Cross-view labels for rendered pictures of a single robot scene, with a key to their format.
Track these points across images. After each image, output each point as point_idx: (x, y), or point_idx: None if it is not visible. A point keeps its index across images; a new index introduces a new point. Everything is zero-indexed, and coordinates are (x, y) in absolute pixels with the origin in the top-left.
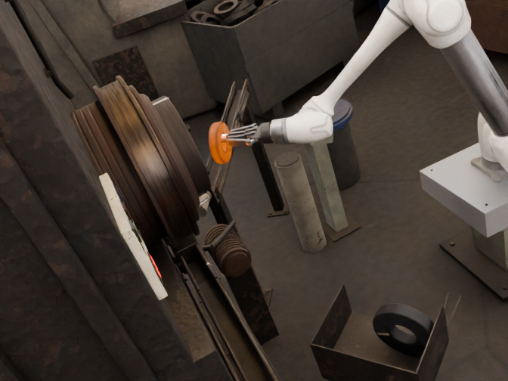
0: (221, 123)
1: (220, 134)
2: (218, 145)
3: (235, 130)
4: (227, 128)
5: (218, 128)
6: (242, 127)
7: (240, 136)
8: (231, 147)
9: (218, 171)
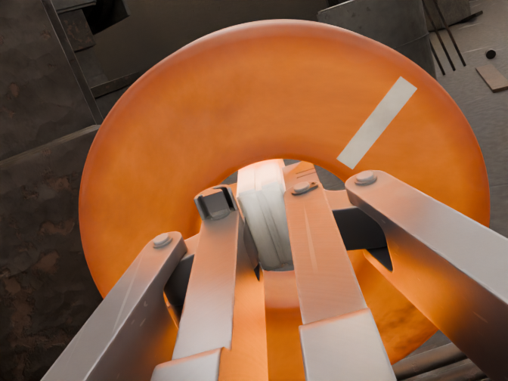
0: (309, 48)
1: (198, 150)
2: (110, 228)
3: (367, 202)
4: (456, 147)
5: (162, 76)
6: (468, 226)
7: (181, 320)
8: (429, 325)
9: (410, 359)
